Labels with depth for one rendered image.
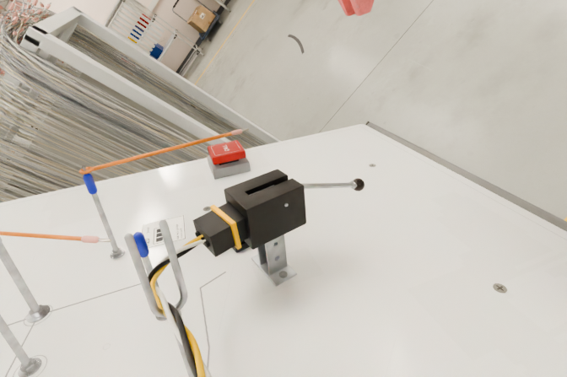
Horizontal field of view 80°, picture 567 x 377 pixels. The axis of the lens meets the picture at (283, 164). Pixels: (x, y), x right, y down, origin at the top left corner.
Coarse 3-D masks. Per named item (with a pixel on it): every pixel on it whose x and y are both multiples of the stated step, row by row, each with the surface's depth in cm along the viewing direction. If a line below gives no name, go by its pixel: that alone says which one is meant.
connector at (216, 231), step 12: (228, 204) 29; (204, 216) 28; (216, 216) 27; (240, 216) 27; (204, 228) 26; (216, 228) 26; (228, 228) 26; (240, 228) 27; (216, 240) 26; (228, 240) 26; (240, 240) 27; (216, 252) 26
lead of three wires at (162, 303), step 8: (192, 240) 26; (200, 240) 26; (184, 248) 25; (192, 248) 26; (168, 256) 24; (160, 264) 23; (168, 264) 24; (152, 272) 22; (160, 272) 23; (152, 280) 21; (152, 288) 20; (160, 296) 19; (160, 304) 18; (168, 304) 18
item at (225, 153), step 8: (216, 144) 53; (224, 144) 53; (232, 144) 52; (208, 152) 52; (216, 152) 50; (224, 152) 50; (232, 152) 50; (240, 152) 50; (216, 160) 49; (224, 160) 49; (232, 160) 50
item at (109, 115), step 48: (0, 48) 70; (48, 48) 71; (0, 96) 73; (48, 96) 72; (96, 96) 74; (144, 96) 81; (192, 96) 122; (0, 144) 75; (48, 144) 81; (96, 144) 80; (144, 144) 87; (240, 144) 135; (0, 192) 81
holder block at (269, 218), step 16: (256, 176) 30; (272, 176) 30; (224, 192) 29; (240, 192) 28; (256, 192) 28; (272, 192) 28; (288, 192) 28; (304, 192) 29; (240, 208) 27; (256, 208) 26; (272, 208) 27; (288, 208) 28; (304, 208) 29; (256, 224) 27; (272, 224) 28; (288, 224) 29; (256, 240) 27
